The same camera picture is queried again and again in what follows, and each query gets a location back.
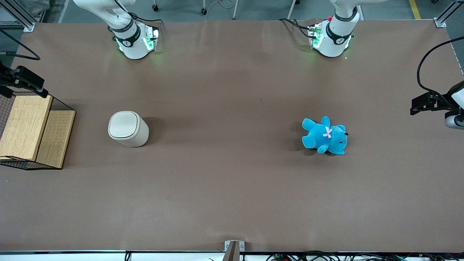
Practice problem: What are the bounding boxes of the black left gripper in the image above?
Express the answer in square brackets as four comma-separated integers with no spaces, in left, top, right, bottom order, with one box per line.
[410,91,453,116]

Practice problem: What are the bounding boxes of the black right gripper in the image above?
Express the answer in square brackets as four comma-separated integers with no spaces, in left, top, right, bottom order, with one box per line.
[0,61,49,99]

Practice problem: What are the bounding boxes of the white lidded trash can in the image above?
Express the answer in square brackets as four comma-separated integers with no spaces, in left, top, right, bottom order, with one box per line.
[108,111,150,148]

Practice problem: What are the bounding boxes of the tall light wooden block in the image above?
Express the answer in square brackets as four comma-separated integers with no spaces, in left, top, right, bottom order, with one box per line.
[0,95,53,161]

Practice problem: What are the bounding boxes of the flat wooden panel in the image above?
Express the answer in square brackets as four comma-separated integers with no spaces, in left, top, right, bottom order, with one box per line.
[36,110,76,169]

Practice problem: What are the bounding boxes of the blue teddy bear plush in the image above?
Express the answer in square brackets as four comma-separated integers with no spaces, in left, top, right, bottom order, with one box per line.
[302,116,349,156]

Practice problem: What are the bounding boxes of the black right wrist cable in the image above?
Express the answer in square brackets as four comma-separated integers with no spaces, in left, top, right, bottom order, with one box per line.
[0,29,41,61]

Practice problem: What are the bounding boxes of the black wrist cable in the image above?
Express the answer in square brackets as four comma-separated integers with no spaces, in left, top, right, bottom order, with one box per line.
[0,29,41,61]
[417,36,464,105]

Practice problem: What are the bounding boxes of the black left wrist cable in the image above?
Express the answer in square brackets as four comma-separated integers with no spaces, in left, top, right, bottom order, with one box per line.
[417,36,464,105]

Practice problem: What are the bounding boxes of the aluminium frame profile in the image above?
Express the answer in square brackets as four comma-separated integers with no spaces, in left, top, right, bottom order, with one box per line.
[0,0,36,32]
[434,0,464,28]

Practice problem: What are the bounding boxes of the black wire mesh basket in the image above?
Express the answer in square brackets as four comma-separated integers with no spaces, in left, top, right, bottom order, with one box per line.
[0,91,76,170]

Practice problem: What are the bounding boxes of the black right arm base cable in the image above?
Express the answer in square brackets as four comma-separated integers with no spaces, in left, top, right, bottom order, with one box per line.
[129,12,164,26]

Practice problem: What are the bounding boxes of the black arm base cable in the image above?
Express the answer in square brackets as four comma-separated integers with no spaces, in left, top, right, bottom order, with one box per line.
[278,18,313,39]
[129,12,164,26]

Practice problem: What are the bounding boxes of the black left arm base cable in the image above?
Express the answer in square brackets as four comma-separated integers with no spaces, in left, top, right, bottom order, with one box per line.
[278,18,313,39]

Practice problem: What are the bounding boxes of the black cable bundle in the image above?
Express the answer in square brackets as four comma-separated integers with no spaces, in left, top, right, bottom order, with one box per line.
[266,251,464,261]

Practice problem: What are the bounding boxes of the grey floor cable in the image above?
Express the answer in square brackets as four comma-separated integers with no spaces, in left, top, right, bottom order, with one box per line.
[206,0,235,16]

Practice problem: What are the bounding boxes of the grey metal camera bracket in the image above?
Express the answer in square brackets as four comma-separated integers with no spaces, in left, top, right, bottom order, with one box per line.
[224,240,245,261]

